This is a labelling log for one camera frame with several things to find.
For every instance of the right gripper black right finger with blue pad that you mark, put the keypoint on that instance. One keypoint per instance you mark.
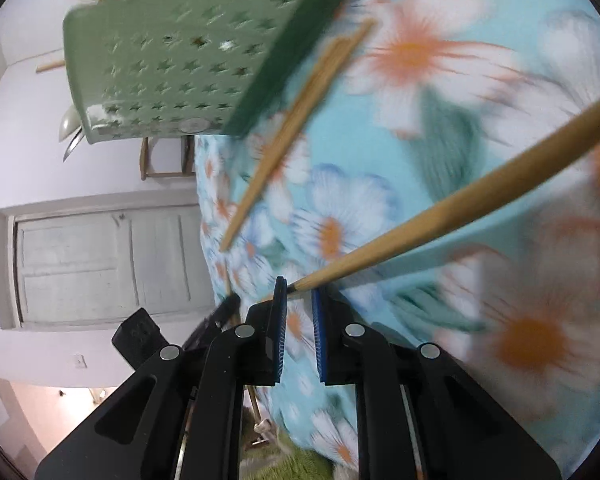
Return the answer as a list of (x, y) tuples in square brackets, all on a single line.
[(389, 387)]

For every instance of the wooden chopstick five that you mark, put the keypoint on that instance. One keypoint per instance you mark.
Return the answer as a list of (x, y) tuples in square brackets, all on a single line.
[(50, 66)]

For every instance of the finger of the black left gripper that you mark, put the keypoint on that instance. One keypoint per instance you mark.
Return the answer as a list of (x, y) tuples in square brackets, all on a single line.
[(225, 315)]

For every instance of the wooden chopstick one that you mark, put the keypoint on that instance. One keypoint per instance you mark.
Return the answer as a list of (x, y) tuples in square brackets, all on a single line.
[(500, 187)]

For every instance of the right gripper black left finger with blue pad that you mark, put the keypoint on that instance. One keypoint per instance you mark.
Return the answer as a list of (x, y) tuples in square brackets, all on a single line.
[(250, 354)]

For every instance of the wooden chair dark seat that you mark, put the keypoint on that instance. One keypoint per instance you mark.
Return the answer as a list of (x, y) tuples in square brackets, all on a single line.
[(168, 159)]

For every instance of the metal spoon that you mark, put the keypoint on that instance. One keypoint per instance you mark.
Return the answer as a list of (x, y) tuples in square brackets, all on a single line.
[(75, 141)]

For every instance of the floral blue tablecloth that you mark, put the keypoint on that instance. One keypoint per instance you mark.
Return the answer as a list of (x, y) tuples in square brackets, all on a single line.
[(442, 92)]

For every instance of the white ceramic soup spoon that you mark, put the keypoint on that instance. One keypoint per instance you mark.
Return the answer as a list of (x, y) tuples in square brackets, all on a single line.
[(70, 122)]

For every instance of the green star-pattern utensil basket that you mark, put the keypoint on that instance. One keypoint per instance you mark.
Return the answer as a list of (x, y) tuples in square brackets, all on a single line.
[(165, 68)]

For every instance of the white panel door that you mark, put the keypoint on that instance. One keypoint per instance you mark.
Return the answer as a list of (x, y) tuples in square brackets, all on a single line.
[(87, 262)]

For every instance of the wooden chopstick two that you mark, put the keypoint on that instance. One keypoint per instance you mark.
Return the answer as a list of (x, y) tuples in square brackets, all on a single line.
[(325, 70)]

